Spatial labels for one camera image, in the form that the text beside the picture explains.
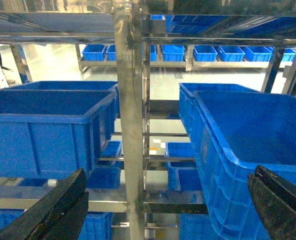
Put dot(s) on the blue crate upper right shelf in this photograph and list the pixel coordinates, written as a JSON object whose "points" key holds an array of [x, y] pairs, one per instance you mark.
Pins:
{"points": [[233, 133]]}

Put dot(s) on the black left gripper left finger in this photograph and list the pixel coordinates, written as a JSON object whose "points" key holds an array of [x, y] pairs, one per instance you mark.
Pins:
{"points": [[59, 215]]}

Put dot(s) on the stainless steel shelf rack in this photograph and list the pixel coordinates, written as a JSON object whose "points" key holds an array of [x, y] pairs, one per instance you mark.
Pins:
{"points": [[126, 23]]}

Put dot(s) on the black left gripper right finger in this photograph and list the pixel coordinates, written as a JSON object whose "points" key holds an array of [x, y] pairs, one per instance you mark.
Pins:
{"points": [[274, 199]]}

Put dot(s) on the blue bin upper left shelf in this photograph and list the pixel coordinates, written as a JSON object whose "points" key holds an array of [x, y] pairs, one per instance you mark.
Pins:
{"points": [[48, 134]]}

